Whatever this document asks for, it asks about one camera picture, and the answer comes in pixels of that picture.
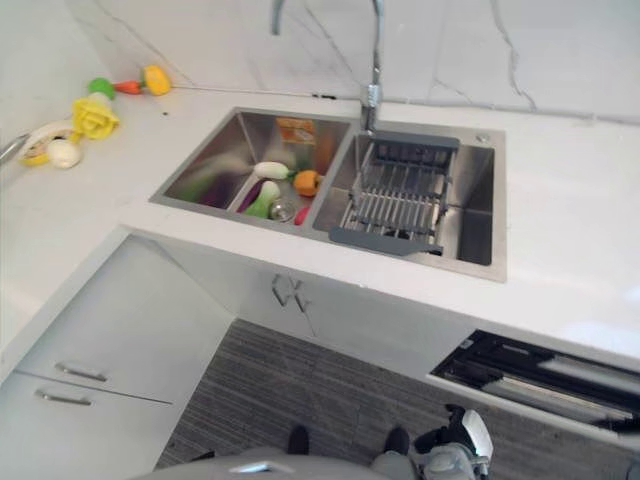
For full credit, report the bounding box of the silver metal utensil handle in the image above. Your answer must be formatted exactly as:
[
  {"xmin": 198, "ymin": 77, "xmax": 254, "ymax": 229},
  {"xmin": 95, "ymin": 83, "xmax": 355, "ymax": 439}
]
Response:
[{"xmin": 0, "ymin": 132, "xmax": 32, "ymax": 162}]

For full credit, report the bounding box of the purple toy eggplant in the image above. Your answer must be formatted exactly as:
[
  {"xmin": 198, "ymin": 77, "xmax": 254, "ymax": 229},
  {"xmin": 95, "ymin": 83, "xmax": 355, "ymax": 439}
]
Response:
[{"xmin": 235, "ymin": 180, "xmax": 264, "ymax": 214}]

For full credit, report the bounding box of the silver right robot leg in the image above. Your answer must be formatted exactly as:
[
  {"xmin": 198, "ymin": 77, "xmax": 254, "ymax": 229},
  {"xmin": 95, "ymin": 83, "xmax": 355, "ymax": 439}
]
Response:
[{"xmin": 368, "ymin": 449, "xmax": 417, "ymax": 480}]

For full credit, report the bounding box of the open black dishwasher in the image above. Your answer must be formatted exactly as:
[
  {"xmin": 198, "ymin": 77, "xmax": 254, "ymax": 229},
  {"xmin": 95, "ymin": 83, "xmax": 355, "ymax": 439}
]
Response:
[{"xmin": 427, "ymin": 329, "xmax": 640, "ymax": 442}]

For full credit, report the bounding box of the white toy garlic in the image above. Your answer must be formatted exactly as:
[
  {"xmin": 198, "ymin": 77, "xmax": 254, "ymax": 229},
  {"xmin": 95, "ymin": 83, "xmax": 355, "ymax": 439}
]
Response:
[{"xmin": 46, "ymin": 139, "xmax": 82, "ymax": 169}]

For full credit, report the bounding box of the dark right robot foot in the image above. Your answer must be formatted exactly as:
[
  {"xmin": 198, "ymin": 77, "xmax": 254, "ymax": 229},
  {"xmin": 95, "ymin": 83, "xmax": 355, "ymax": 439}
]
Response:
[{"xmin": 383, "ymin": 425, "xmax": 412, "ymax": 457}]

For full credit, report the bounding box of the white cabinet drawer front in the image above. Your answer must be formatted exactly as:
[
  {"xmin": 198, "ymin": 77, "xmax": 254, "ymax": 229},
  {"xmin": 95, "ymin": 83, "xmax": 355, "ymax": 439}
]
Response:
[
  {"xmin": 0, "ymin": 370, "xmax": 189, "ymax": 480},
  {"xmin": 14, "ymin": 234, "xmax": 232, "ymax": 405}
]

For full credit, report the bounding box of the dark robot foot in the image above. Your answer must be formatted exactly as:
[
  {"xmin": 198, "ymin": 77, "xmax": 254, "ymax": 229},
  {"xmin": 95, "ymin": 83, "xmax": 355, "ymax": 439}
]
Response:
[
  {"xmin": 288, "ymin": 424, "xmax": 312, "ymax": 457},
  {"xmin": 383, "ymin": 425, "xmax": 412, "ymax": 457}
]

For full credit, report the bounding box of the green white toy bok choy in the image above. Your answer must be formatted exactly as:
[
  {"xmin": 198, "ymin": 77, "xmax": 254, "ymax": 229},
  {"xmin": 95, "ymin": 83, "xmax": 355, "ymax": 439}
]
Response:
[{"xmin": 243, "ymin": 180, "xmax": 282, "ymax": 219}]

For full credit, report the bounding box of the grey extendable dish rack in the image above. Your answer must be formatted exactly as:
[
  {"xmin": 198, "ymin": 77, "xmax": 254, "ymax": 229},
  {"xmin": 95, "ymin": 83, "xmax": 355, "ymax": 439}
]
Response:
[{"xmin": 328, "ymin": 130, "xmax": 461, "ymax": 258}]

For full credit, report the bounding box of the yellow toy bell pepper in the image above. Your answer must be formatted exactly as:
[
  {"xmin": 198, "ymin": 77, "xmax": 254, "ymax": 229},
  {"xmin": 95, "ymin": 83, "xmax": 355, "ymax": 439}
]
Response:
[{"xmin": 141, "ymin": 65, "xmax": 172, "ymax": 97}]

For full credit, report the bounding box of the grey robot torso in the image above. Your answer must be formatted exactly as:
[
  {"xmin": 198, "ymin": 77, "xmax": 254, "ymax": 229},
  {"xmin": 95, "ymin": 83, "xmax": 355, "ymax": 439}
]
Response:
[{"xmin": 133, "ymin": 446, "xmax": 384, "ymax": 480}]

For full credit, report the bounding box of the white toy radish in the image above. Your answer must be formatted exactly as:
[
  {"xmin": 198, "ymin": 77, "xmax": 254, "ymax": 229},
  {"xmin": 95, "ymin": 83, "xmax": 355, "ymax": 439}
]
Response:
[{"xmin": 253, "ymin": 161, "xmax": 291, "ymax": 181}]

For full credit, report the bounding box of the dark left robot foot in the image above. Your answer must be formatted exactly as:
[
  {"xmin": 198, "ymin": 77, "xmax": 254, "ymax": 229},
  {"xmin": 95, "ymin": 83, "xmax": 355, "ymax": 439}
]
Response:
[{"xmin": 288, "ymin": 424, "xmax": 312, "ymax": 457}]

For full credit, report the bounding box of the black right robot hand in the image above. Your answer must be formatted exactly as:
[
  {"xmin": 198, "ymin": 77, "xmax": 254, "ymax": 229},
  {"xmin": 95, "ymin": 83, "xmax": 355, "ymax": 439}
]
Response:
[{"xmin": 413, "ymin": 403, "xmax": 495, "ymax": 466}]

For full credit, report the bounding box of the chrome gooseneck faucet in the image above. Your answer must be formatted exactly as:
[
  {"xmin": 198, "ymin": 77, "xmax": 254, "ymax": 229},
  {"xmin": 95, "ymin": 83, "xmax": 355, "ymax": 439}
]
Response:
[{"xmin": 270, "ymin": 0, "xmax": 387, "ymax": 136}]

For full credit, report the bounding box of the orange sticker label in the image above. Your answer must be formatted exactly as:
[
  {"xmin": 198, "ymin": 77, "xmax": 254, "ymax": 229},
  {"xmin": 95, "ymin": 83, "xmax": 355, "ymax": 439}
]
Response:
[{"xmin": 275, "ymin": 117, "xmax": 317, "ymax": 146}]

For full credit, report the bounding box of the yellow toy lettuce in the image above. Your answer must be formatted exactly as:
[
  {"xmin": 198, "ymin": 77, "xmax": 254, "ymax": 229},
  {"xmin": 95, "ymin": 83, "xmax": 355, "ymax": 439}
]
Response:
[{"xmin": 71, "ymin": 96, "xmax": 122, "ymax": 141}]

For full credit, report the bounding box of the yellow toy banana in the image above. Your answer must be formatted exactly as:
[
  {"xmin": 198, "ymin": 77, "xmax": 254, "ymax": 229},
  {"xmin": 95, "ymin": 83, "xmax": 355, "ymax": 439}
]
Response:
[{"xmin": 18, "ymin": 121, "xmax": 77, "ymax": 168}]

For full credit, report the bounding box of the stainless steel double sink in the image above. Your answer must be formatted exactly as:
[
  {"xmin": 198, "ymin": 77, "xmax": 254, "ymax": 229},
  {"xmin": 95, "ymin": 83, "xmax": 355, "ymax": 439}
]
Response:
[{"xmin": 148, "ymin": 106, "xmax": 507, "ymax": 284}]

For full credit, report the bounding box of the green toy pepper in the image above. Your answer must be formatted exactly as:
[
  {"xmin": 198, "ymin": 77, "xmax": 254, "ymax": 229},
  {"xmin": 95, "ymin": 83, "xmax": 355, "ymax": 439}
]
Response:
[{"xmin": 87, "ymin": 76, "xmax": 117, "ymax": 102}]

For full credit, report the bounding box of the orange toy bell pepper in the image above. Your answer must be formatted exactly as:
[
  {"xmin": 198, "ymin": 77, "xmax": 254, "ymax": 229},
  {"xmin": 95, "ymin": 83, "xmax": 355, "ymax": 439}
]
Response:
[{"xmin": 292, "ymin": 169, "xmax": 322, "ymax": 198}]

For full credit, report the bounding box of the silver bar cabinet handle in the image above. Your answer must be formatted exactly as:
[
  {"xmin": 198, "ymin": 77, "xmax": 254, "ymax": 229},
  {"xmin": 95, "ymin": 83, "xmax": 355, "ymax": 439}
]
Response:
[
  {"xmin": 54, "ymin": 362, "xmax": 109, "ymax": 384},
  {"xmin": 33, "ymin": 389, "xmax": 94, "ymax": 407}
]

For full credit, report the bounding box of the metal sink drain strainer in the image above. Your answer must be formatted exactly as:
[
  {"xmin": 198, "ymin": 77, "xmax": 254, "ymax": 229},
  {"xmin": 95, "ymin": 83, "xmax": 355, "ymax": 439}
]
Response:
[{"xmin": 269, "ymin": 198, "xmax": 295, "ymax": 222}]

